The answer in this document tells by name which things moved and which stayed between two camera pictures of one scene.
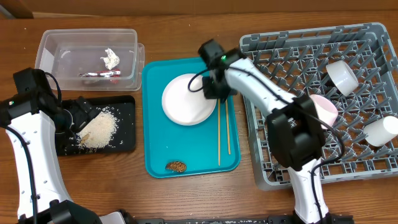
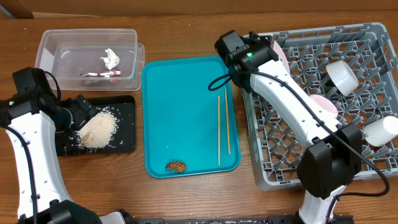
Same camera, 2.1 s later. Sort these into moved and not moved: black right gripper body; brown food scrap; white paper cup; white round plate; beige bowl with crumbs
Moved: black right gripper body; white round plate
Not moved: brown food scrap; beige bowl with crumbs; white paper cup
